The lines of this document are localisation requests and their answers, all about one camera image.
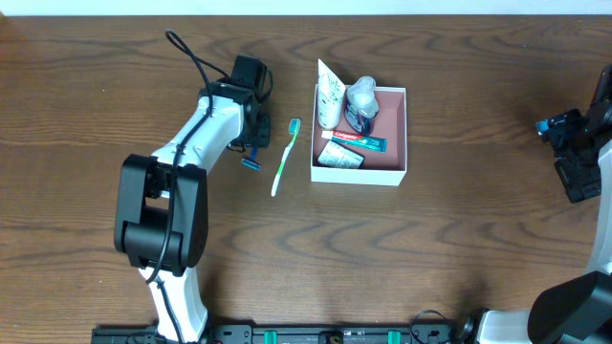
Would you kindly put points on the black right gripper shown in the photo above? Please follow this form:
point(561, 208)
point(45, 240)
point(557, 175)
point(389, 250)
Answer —
point(575, 173)

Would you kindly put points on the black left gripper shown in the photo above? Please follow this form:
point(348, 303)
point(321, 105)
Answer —
point(261, 130)

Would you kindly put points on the green white toothbrush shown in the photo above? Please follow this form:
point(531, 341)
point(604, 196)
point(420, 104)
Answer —
point(294, 128)

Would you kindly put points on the white lotion tube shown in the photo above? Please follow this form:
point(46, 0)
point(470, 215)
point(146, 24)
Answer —
point(330, 95)

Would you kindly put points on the blue disposable razor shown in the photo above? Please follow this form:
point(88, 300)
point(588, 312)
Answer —
point(250, 161)

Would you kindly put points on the green white soap box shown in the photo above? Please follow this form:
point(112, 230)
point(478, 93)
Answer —
point(336, 156)

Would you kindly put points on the blue soap pump bottle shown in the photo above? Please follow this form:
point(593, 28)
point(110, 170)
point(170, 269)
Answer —
point(361, 105)

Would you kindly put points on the green white toothpaste tube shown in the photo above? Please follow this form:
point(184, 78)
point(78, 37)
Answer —
point(371, 143)

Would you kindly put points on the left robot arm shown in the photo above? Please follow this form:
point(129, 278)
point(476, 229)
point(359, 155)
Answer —
point(162, 210)

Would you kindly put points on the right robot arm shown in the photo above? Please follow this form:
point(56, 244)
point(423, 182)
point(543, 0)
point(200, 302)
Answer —
point(577, 311)

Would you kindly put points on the white cardboard box pink inside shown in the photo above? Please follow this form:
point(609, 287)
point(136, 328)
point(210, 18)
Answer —
point(387, 167)

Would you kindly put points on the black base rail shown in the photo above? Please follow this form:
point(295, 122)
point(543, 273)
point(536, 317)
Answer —
point(429, 331)

